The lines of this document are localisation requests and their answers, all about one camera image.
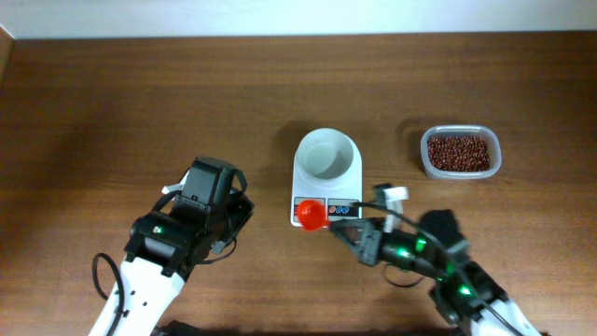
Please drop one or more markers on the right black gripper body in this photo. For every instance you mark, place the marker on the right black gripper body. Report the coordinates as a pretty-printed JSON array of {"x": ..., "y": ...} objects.
[{"x": 370, "y": 242}]

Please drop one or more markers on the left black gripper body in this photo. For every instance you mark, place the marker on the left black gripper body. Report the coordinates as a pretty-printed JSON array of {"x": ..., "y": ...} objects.
[{"x": 228, "y": 223}]

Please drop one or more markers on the orange measuring scoop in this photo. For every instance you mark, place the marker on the orange measuring scoop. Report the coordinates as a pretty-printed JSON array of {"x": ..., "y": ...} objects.
[{"x": 312, "y": 215}]

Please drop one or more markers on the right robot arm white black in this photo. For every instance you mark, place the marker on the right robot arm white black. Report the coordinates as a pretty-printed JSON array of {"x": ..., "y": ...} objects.
[{"x": 465, "y": 296}]

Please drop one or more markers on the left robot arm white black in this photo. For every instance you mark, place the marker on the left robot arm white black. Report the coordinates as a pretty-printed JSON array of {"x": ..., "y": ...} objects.
[{"x": 195, "y": 222}]

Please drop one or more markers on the white digital kitchen scale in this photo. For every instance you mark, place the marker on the white digital kitchen scale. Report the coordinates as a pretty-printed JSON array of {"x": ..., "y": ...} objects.
[{"x": 337, "y": 195}]

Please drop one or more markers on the white round bowl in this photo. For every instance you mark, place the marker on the white round bowl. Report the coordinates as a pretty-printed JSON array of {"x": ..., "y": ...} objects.
[{"x": 325, "y": 154}]

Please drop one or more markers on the red beans in container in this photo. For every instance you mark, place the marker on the red beans in container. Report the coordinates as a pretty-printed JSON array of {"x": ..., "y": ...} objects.
[{"x": 460, "y": 154}]

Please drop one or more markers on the clear plastic bean container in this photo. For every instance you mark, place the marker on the clear plastic bean container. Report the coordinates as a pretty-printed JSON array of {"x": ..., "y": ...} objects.
[{"x": 462, "y": 130}]

